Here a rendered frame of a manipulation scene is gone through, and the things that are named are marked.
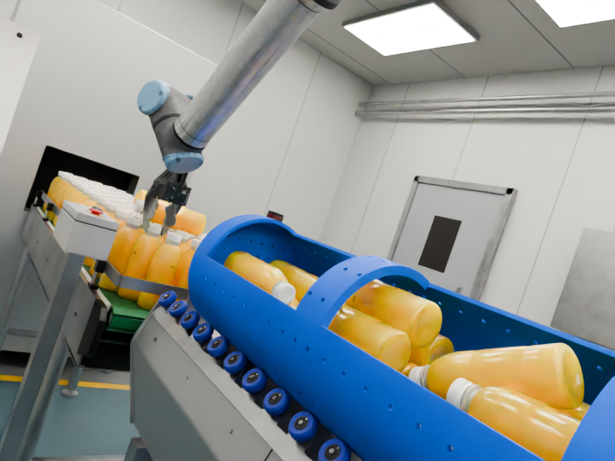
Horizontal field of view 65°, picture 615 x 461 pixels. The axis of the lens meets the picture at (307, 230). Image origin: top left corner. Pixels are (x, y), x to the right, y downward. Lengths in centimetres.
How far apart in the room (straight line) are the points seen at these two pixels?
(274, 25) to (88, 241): 67
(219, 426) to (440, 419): 45
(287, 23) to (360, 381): 63
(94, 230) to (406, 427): 91
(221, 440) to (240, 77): 67
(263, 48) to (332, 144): 554
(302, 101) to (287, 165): 82
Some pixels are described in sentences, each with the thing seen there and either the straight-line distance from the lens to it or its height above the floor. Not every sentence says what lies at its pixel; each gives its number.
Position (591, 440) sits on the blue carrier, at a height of 115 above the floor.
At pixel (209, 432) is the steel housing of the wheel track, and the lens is 91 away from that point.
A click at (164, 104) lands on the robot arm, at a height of 141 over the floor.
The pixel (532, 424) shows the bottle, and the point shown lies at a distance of 56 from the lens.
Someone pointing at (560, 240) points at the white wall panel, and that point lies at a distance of 450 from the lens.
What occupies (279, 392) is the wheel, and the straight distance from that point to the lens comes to 81.
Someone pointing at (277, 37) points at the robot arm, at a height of 155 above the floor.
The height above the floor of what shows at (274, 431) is 93.
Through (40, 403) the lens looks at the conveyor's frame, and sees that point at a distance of 169.
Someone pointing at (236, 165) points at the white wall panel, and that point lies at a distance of 578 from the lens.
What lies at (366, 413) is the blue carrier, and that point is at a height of 105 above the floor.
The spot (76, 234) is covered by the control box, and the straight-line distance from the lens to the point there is 126.
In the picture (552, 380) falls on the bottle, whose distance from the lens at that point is 60.
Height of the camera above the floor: 124
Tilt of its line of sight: level
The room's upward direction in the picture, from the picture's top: 19 degrees clockwise
